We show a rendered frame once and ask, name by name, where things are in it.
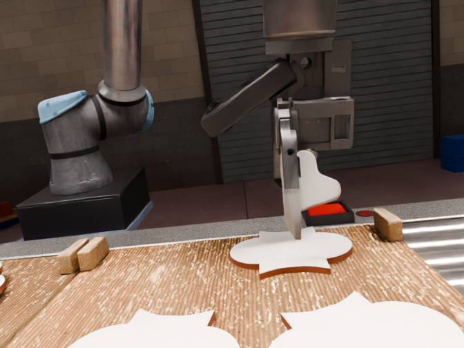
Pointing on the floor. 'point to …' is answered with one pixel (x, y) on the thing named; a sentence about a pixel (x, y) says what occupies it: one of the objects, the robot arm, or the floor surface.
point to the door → (350, 83)
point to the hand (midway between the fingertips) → (282, 210)
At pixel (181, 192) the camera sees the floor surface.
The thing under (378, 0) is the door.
